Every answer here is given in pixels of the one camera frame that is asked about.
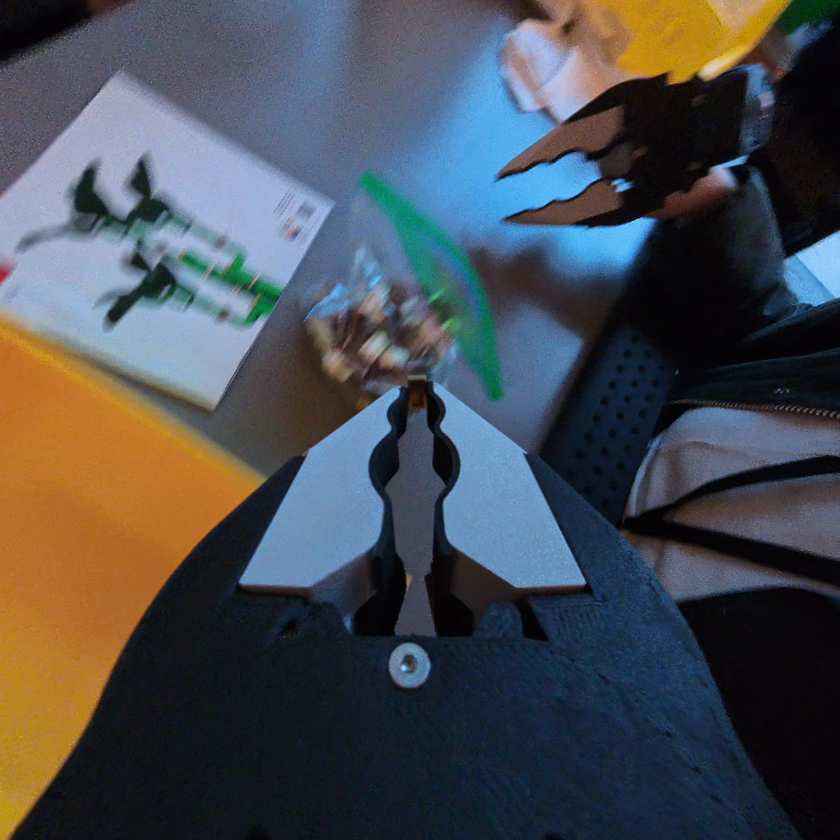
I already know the black perforated chair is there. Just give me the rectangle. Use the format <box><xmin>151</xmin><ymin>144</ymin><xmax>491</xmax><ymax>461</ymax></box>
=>
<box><xmin>541</xmin><ymin>322</ymin><xmax>680</xmax><ymax>527</ymax></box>

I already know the person's pale garment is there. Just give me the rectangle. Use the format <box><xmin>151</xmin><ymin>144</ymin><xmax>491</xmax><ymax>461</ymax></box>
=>
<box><xmin>622</xmin><ymin>394</ymin><xmax>840</xmax><ymax>603</ymax></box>

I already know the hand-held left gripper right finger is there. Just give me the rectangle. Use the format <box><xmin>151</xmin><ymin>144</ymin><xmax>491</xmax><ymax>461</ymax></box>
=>
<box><xmin>425</xmin><ymin>382</ymin><xmax>588</xmax><ymax>636</ymax></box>

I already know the clear zip bag green seal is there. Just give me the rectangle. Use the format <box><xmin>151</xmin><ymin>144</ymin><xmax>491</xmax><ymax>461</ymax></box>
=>
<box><xmin>303</xmin><ymin>172</ymin><xmax>505</xmax><ymax>403</ymax></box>

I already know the yellow plastic bin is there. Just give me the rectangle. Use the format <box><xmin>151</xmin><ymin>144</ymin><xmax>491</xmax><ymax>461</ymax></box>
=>
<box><xmin>613</xmin><ymin>0</ymin><xmax>791</xmax><ymax>83</ymax></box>
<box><xmin>0</xmin><ymin>320</ymin><xmax>265</xmax><ymax>824</ymax></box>

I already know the pile of mixed toy bricks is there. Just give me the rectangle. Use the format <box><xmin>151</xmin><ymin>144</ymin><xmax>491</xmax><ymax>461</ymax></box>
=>
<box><xmin>307</xmin><ymin>249</ymin><xmax>457</xmax><ymax>388</ymax></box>

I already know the toy instruction booklet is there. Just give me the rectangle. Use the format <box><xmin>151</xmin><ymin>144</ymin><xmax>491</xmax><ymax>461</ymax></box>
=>
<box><xmin>0</xmin><ymin>71</ymin><xmax>336</xmax><ymax>412</ymax></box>

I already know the person's right hand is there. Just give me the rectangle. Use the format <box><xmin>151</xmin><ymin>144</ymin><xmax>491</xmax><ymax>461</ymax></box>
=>
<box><xmin>653</xmin><ymin>164</ymin><xmax>750</xmax><ymax>221</ymax></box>

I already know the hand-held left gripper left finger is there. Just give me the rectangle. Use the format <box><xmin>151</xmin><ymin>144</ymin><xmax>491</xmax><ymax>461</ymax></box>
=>
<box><xmin>238</xmin><ymin>386</ymin><xmax>409</xmax><ymax>636</ymax></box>

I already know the grey desk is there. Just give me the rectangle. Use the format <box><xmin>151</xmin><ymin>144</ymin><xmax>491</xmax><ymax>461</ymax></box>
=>
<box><xmin>0</xmin><ymin>0</ymin><xmax>840</xmax><ymax>526</ymax></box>

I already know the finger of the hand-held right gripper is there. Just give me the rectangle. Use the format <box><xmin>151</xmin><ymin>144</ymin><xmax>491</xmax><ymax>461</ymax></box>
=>
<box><xmin>504</xmin><ymin>178</ymin><xmax>627</xmax><ymax>228</ymax></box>
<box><xmin>495</xmin><ymin>105</ymin><xmax>627</xmax><ymax>181</ymax></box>

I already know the person's right forearm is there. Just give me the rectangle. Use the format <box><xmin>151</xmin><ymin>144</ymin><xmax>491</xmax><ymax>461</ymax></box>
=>
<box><xmin>626</xmin><ymin>167</ymin><xmax>800</xmax><ymax>368</ymax></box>

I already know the crumpled white paper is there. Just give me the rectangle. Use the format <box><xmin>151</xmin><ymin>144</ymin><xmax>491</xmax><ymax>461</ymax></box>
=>
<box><xmin>502</xmin><ymin>18</ymin><xmax>627</xmax><ymax>127</ymax></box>

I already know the person's dark jacket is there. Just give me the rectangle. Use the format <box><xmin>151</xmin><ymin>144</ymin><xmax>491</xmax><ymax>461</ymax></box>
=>
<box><xmin>656</xmin><ymin>20</ymin><xmax>840</xmax><ymax>421</ymax></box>

